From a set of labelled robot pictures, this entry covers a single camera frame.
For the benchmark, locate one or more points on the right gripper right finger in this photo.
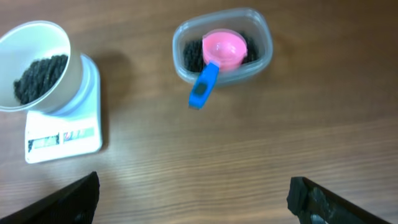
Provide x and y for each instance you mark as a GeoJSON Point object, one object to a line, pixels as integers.
{"type": "Point", "coordinates": [311, 203]}

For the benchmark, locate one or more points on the black beans in bowl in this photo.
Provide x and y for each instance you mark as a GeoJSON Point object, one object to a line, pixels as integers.
{"type": "Point", "coordinates": [39, 78]}

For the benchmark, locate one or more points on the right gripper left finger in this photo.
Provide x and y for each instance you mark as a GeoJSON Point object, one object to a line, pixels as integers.
{"type": "Point", "coordinates": [75, 203]}

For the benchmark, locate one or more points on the pink scoop blue handle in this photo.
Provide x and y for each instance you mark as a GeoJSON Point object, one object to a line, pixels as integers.
{"type": "Point", "coordinates": [223, 51]}

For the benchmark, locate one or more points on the clear plastic container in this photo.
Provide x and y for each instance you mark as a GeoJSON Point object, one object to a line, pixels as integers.
{"type": "Point", "coordinates": [246, 21]}

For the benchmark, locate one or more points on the white digital kitchen scale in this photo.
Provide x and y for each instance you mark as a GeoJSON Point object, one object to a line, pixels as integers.
{"type": "Point", "coordinates": [73, 130]}

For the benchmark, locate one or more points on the white bowl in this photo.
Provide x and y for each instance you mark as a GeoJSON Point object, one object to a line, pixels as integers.
{"type": "Point", "coordinates": [32, 41]}

